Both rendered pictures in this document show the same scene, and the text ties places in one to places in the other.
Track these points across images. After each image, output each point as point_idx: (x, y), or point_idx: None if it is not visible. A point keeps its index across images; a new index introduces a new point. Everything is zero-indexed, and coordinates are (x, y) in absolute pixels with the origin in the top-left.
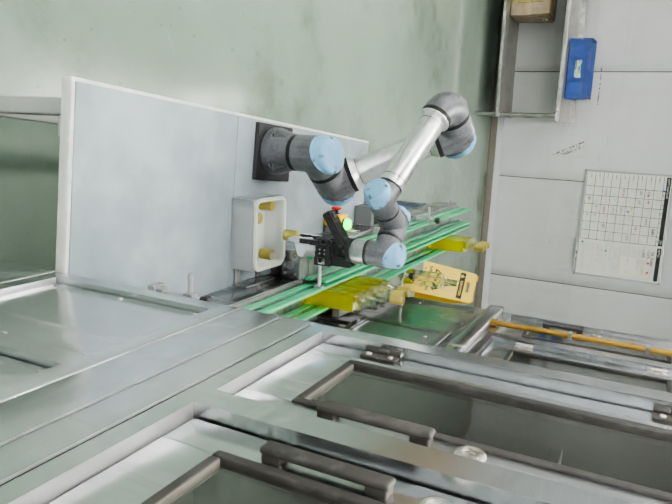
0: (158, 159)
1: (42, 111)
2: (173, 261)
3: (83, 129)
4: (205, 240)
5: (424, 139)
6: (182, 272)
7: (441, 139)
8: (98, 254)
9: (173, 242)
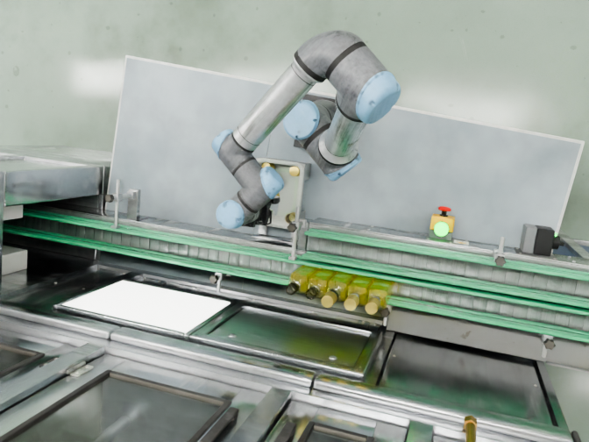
0: (185, 112)
1: None
2: (192, 190)
3: (128, 86)
4: (228, 184)
5: (272, 89)
6: (201, 202)
7: (337, 95)
8: (131, 165)
9: (194, 176)
